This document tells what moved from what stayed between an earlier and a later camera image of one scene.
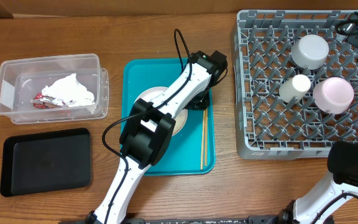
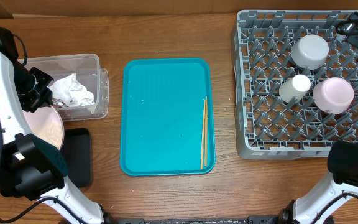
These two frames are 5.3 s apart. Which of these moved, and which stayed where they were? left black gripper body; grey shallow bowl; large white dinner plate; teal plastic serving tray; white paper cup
Moved: left black gripper body; large white dinner plate
Stayed: teal plastic serving tray; white paper cup; grey shallow bowl
